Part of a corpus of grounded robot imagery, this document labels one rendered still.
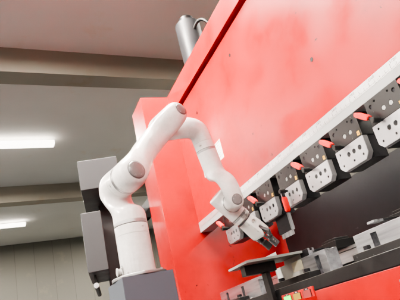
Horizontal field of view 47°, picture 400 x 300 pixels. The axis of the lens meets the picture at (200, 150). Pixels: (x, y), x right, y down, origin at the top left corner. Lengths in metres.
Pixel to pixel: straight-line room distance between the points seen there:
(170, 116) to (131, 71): 2.78
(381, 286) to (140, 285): 0.73
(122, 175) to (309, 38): 0.86
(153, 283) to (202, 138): 0.72
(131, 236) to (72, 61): 3.09
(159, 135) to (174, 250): 1.06
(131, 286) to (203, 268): 1.29
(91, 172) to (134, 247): 1.43
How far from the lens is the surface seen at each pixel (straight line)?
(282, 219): 2.08
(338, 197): 2.56
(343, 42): 1.67
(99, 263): 2.81
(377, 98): 1.54
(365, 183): 2.39
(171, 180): 2.89
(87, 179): 2.97
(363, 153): 1.60
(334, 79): 1.70
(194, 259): 2.78
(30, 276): 10.85
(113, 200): 1.73
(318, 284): 1.70
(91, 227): 2.85
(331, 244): 2.14
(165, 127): 1.88
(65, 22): 4.25
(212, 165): 1.98
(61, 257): 11.02
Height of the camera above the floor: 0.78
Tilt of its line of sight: 21 degrees up
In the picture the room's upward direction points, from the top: 14 degrees counter-clockwise
